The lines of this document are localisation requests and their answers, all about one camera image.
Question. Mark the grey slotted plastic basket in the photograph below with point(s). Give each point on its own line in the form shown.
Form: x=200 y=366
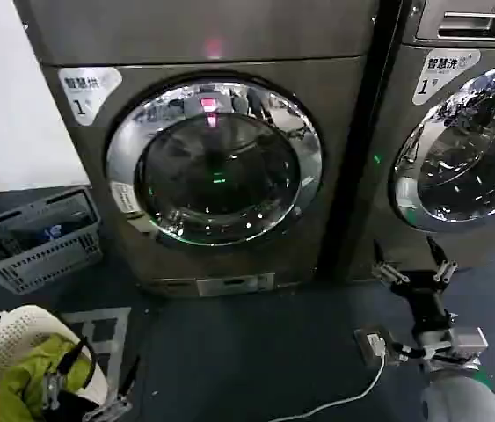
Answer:
x=36 y=259

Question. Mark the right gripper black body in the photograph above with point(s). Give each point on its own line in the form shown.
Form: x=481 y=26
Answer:
x=425 y=303

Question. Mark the steel floor socket box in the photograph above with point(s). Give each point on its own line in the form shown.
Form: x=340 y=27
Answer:
x=366 y=349

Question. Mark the grey dryer with red light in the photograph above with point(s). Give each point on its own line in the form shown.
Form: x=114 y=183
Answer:
x=212 y=39

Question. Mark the grey dryer with drawer panel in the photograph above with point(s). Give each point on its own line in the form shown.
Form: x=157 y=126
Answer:
x=445 y=246

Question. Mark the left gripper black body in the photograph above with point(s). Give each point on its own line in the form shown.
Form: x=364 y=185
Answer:
x=71 y=409

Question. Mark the yellow-green garment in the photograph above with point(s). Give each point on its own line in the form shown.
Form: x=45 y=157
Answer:
x=23 y=387

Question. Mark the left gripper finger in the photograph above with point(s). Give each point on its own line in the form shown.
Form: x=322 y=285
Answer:
x=117 y=402
x=53 y=389

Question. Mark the round glass dryer door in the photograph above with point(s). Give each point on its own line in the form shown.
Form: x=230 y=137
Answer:
x=216 y=176

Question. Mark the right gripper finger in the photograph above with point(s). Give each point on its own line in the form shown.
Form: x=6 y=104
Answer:
x=390 y=273
x=445 y=270

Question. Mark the round chrome-rimmed dryer door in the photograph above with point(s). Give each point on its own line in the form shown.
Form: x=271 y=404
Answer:
x=471 y=176

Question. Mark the white perforated laundry basket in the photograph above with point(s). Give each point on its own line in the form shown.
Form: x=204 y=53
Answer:
x=1 y=338

